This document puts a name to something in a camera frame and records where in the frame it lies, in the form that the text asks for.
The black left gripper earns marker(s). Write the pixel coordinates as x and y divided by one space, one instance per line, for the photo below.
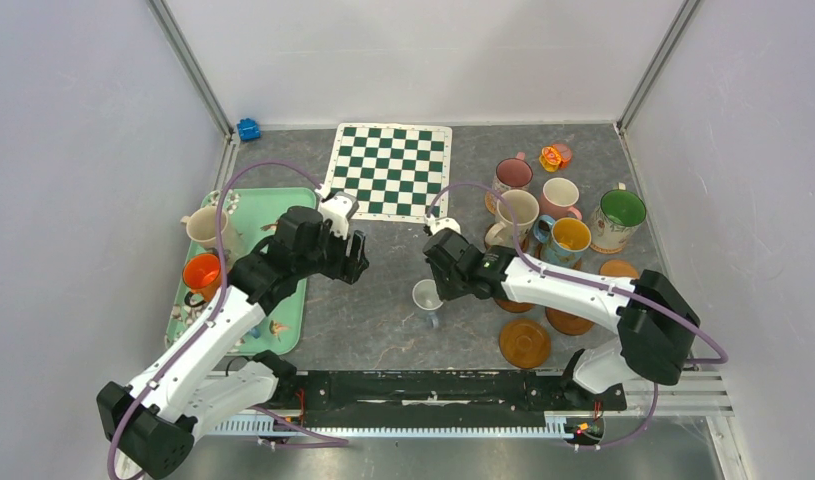
346 268

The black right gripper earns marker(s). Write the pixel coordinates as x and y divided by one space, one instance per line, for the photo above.
437 258

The grey white mug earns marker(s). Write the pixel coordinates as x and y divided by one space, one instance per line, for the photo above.
427 302

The cream ceramic mug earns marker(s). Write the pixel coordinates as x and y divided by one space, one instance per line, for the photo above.
516 213

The brown wooden ridged coaster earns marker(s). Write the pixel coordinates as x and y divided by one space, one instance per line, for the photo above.
566 323
524 343

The yellow interior mug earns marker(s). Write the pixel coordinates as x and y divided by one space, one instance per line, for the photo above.
562 242

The pink ghost pattern mug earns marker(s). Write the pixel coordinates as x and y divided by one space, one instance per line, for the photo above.
512 173

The pink mug cream interior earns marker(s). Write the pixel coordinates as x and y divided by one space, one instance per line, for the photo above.
558 199

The green interior cartoon mug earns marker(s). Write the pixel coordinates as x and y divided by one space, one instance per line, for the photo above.
618 215

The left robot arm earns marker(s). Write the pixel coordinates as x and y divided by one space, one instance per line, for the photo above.
157 418

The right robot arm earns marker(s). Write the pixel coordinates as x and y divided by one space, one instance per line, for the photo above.
653 326

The plain orange cork coaster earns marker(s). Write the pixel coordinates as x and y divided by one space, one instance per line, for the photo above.
619 268

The green white chessboard mat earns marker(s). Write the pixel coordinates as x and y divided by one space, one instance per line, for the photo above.
393 170

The green floral tray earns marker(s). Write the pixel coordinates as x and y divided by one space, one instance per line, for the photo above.
251 210

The orange pink toy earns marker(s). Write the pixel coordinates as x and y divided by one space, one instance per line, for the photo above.
555 157

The orange mug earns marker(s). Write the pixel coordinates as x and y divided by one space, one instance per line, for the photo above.
201 276

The beige mug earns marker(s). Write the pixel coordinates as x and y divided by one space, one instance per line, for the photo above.
207 224

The blue toy block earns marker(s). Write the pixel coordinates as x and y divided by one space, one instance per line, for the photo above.
247 130

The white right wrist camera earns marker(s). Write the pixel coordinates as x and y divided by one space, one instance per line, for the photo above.
434 225

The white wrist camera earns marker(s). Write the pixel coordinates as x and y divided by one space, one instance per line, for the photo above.
434 225
338 207

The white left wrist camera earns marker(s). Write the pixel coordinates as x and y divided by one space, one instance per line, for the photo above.
338 207

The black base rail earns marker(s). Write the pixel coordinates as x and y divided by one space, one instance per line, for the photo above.
435 398

